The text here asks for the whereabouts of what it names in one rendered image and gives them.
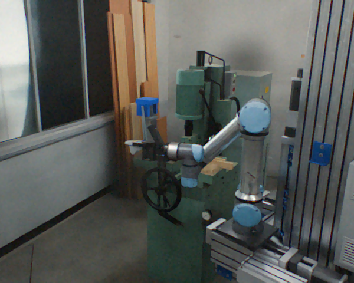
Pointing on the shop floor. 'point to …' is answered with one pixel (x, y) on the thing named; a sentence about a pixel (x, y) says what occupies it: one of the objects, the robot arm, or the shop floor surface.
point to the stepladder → (148, 109)
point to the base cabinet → (184, 237)
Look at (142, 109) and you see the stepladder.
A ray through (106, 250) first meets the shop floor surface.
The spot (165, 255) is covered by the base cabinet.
